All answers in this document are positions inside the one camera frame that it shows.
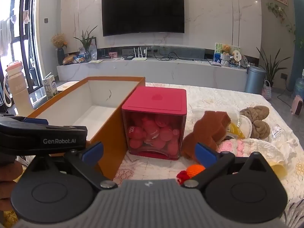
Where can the brown teddy bear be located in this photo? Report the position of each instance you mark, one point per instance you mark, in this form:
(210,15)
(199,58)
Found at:
(225,49)

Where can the pink white fluffy yarn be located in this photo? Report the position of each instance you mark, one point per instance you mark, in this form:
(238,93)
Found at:
(234,147)

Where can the white plastic bag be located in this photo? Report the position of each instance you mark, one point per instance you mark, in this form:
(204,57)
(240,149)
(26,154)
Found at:
(93,51)
(268,149)

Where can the hanging vine plant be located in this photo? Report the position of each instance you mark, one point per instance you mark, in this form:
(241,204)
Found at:
(279,11)

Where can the pink woven basket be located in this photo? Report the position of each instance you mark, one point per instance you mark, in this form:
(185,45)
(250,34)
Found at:
(267,91)

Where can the red knitted piece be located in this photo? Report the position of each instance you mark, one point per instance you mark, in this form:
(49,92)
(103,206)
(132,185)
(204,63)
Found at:
(182,177)

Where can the hanging laundry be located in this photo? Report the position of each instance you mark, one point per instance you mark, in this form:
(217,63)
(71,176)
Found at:
(6,33)

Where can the white milk carton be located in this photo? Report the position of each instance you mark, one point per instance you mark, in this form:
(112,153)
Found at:
(50,86)

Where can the blue trash can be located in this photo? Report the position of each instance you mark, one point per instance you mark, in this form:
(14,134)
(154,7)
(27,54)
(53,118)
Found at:
(254,79)

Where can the long-leaved potted plant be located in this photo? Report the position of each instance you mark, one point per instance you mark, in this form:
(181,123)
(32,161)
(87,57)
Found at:
(273,68)

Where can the yellow packet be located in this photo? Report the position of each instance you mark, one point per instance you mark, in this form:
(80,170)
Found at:
(236,130)

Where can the white round paper fan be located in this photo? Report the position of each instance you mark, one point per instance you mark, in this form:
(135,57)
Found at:
(236,56)

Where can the black flat television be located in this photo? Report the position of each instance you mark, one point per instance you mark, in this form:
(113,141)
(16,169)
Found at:
(142,11)

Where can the black wall socket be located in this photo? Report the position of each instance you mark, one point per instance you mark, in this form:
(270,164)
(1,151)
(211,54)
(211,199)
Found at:
(284,76)

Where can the white bottle with pink lid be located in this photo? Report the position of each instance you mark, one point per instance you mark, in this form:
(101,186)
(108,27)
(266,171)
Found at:
(17,87)

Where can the pile of red balls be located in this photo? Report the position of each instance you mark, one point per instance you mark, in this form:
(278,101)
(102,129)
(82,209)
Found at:
(152,133)

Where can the clear ribboned gift bag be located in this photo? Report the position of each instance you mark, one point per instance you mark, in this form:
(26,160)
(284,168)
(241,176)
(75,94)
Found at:
(281,133)

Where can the black vase with dried flowers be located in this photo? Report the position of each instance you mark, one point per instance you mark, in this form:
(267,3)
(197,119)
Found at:
(59,49)

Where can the green white picture card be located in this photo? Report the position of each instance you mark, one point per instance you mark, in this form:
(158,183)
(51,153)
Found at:
(218,48)

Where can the red cube container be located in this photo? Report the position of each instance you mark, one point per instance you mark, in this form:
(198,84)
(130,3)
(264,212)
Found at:
(154,99)

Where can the person's left hand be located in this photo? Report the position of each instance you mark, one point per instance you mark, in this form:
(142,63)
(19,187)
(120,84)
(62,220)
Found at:
(8,190)

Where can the tan braided plush yarn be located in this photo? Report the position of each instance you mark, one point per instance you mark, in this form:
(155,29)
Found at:
(260,125)

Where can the brown sponge cloth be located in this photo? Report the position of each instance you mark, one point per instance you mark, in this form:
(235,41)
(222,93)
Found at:
(209,128)

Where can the orange storage box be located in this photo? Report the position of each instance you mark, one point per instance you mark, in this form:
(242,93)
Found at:
(111,133)

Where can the pink space heater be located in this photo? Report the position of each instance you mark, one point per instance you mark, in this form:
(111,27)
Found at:
(296,106)

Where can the green potted plant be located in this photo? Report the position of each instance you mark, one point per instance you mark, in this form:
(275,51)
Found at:
(86,41)

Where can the marble television console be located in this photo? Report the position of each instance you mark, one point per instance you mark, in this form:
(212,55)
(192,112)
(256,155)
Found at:
(166,72)

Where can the orange knitted ball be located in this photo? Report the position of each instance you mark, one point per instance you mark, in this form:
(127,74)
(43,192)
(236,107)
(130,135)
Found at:
(194,170)

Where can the white router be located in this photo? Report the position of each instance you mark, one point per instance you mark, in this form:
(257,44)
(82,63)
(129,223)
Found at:
(140,57)

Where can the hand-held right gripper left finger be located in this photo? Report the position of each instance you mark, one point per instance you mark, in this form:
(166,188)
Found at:
(92,150)

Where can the pale yellow sponge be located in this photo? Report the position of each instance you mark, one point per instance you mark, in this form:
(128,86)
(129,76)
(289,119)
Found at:
(279,169)

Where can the blue water jug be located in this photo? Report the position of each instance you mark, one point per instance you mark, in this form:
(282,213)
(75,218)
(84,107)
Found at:
(299,86)

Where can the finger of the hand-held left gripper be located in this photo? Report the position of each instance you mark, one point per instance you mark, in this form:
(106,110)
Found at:
(35,121)

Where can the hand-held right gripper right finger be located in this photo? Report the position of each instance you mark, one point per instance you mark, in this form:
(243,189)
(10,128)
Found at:
(204,153)

